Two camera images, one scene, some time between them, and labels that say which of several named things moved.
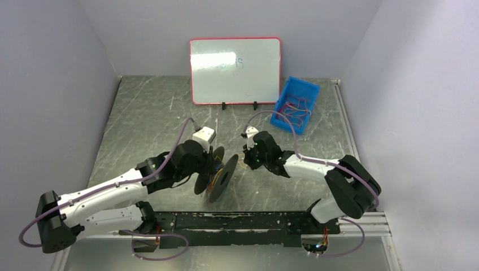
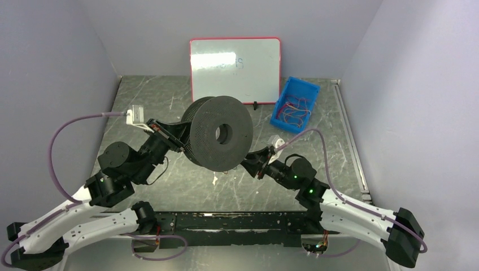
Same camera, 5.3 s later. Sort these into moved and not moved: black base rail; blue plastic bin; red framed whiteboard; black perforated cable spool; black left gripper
Moved: black left gripper; black perforated cable spool
Not moved: blue plastic bin; black base rail; red framed whiteboard
